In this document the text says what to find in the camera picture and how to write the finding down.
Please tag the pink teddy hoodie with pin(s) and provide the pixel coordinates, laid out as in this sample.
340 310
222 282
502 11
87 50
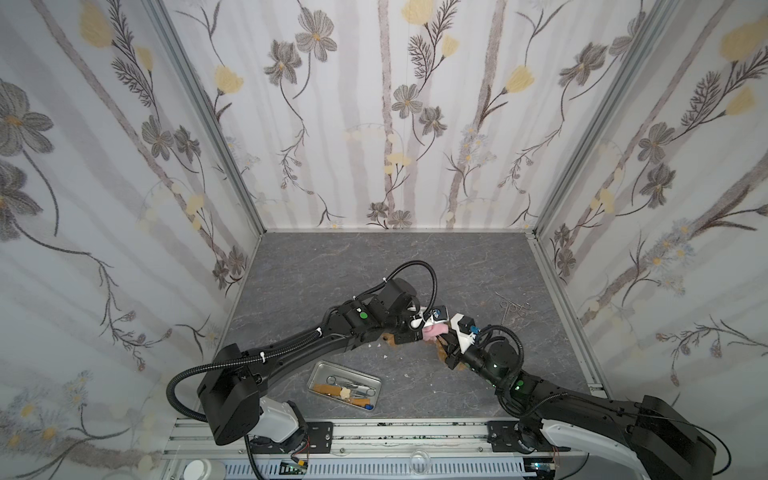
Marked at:
430 333

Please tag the white round cap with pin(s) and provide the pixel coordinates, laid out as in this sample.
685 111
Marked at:
204 469

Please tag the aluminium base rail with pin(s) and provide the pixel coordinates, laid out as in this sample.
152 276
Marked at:
449 448

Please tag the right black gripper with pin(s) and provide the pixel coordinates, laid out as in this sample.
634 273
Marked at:
450 348

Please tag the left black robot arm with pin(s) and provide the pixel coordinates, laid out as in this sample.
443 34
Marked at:
236 380

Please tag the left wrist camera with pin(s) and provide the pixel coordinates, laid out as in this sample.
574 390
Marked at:
432 315

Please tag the wooden brush in tray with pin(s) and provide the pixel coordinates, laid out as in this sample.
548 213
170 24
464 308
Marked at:
344 395

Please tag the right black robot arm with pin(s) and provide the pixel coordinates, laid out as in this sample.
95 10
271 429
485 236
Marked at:
666 445

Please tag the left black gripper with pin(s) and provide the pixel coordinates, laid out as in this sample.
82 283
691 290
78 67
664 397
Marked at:
405 330

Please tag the metal tray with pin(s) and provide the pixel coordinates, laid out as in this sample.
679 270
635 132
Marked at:
323 369

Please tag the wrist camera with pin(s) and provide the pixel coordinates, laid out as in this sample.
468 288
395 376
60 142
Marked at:
432 315
465 330

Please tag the brown teddy bear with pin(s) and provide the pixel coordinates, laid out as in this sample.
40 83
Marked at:
440 344

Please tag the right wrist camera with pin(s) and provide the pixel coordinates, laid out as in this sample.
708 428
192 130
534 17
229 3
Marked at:
465 330

